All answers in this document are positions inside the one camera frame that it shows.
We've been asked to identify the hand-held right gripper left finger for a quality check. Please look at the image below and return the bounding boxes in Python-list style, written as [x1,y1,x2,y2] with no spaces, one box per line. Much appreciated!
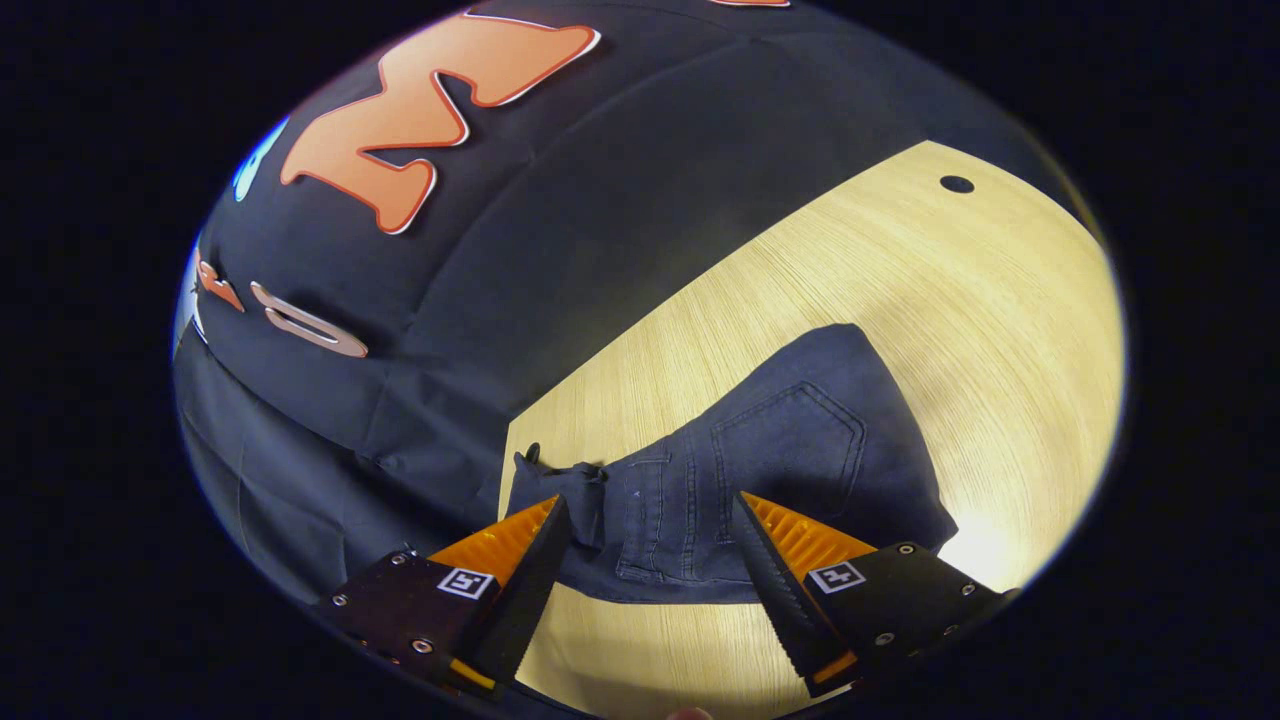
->
[313,494,573,701]

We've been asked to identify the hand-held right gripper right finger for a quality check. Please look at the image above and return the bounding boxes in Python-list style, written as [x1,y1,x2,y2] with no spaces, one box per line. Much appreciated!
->
[730,490,1021,701]

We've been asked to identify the black jeans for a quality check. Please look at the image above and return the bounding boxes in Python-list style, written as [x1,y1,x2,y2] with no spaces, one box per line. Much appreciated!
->
[505,323,959,606]

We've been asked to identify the black backdrop cloth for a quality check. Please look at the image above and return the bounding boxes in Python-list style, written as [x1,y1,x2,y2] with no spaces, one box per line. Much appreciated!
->
[172,0,1101,611]

